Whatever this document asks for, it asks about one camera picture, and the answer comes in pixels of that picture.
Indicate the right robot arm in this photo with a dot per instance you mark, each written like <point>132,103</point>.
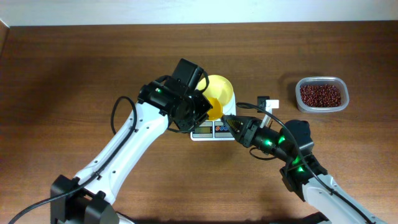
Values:
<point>302,173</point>

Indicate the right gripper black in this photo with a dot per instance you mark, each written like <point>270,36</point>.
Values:
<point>245,132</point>

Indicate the clear plastic container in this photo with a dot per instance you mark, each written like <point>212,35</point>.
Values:
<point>334,81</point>

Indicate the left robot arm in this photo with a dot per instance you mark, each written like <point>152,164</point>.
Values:
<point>170,99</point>

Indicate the white digital kitchen scale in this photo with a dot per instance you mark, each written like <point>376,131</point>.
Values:
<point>215,130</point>

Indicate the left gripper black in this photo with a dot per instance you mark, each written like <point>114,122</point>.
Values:
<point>205,106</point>

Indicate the yellow measuring scoop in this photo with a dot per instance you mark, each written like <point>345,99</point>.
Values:
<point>217,109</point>

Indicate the red beans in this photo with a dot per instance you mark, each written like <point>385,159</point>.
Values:
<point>320,96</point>

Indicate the pale yellow bowl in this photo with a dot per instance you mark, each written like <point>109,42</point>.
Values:
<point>220,88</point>

